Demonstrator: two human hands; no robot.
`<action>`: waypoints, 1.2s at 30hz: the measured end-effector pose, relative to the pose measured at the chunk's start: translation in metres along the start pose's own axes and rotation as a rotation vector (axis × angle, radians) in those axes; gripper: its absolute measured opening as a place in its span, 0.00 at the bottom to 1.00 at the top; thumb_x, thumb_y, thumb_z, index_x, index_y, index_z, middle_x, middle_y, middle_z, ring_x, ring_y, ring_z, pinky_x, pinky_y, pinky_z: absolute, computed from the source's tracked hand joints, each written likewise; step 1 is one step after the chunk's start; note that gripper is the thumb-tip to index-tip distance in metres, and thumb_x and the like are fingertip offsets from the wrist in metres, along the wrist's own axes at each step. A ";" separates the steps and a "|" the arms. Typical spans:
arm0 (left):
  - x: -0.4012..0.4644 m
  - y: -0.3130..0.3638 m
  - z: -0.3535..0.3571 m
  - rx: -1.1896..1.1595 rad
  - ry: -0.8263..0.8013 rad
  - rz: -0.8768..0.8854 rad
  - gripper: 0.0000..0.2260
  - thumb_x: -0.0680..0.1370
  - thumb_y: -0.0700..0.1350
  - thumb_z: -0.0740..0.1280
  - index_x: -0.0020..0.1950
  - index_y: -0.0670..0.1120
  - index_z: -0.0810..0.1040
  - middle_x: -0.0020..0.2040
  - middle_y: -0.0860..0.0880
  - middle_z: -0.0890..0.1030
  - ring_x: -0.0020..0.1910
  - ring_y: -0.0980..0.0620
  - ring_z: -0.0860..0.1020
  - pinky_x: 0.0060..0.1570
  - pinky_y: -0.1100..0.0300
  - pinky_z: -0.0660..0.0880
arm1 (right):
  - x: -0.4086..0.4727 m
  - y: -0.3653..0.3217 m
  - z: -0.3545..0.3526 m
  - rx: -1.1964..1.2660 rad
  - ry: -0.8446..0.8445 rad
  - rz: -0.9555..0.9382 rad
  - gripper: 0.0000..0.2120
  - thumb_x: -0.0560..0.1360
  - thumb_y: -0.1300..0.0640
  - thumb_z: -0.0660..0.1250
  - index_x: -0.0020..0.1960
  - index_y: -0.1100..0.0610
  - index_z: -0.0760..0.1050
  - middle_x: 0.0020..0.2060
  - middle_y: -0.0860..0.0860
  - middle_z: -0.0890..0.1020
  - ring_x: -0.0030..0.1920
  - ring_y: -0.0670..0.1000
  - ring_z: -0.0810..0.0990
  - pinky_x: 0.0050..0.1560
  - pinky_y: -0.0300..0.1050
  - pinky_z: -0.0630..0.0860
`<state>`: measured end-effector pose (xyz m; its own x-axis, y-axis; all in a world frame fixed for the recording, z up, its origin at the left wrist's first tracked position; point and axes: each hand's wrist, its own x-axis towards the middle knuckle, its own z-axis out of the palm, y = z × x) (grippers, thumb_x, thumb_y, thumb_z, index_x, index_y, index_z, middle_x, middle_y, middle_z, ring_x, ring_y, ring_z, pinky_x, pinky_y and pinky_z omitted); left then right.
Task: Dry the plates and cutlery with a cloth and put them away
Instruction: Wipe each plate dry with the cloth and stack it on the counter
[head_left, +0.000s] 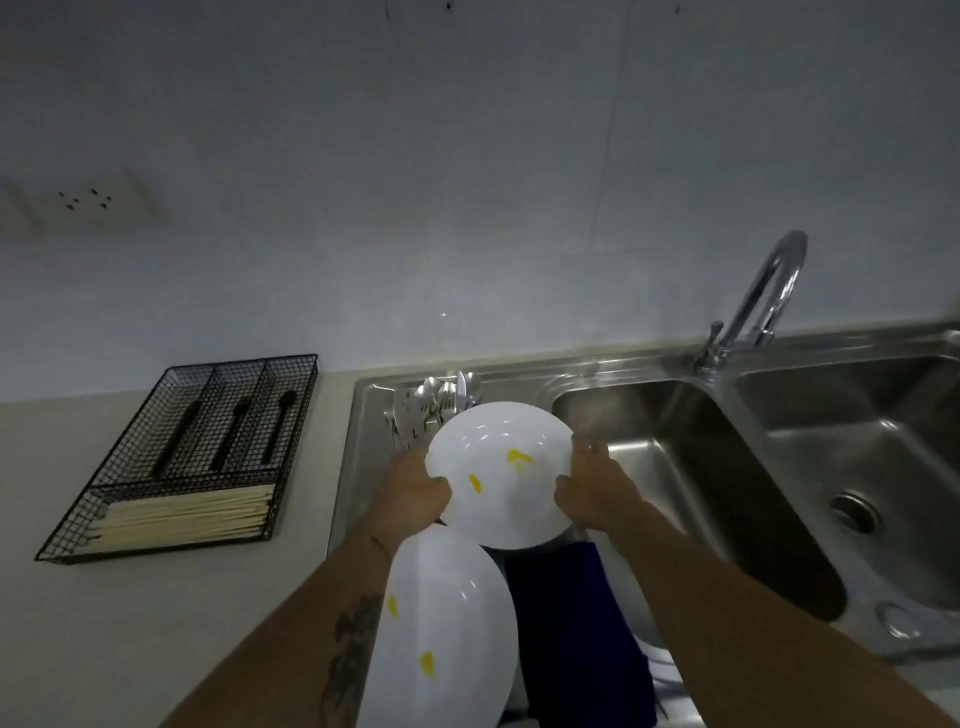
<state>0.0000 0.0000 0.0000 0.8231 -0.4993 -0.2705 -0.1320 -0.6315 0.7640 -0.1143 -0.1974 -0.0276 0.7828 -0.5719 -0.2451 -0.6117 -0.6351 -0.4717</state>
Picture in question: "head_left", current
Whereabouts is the person's right hand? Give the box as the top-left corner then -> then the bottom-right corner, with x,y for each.
553,436 -> 649,538

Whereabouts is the bundle of wooden chopsticks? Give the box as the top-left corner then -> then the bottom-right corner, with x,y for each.
86,483 -> 277,555

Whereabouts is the black fork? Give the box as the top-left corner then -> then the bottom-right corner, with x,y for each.
209,397 -> 253,474

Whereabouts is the person's right forearm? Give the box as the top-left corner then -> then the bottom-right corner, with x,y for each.
596,498 -> 958,728

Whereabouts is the pile of steel cutlery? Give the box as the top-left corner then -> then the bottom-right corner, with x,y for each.
383,369 -> 485,454

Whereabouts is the dark blue cloth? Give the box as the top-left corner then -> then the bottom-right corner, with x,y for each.
506,539 -> 658,728

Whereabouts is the person's left forearm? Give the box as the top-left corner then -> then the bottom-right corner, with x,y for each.
161,521 -> 421,728

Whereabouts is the person's left hand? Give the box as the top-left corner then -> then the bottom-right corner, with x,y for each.
365,446 -> 454,556

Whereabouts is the white plate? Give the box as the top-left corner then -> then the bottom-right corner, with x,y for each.
356,522 -> 520,728
425,401 -> 577,551

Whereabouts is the stainless steel double sink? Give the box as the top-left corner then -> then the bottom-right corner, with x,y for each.
327,322 -> 960,728

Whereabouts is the black spoon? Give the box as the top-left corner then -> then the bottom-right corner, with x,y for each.
260,389 -> 298,466

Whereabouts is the black wire cutlery tray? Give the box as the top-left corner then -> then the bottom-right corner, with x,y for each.
33,353 -> 319,565

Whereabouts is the chrome faucet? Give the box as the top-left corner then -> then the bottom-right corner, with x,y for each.
693,230 -> 810,370

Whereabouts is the black knife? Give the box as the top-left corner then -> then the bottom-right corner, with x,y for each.
149,401 -> 202,481

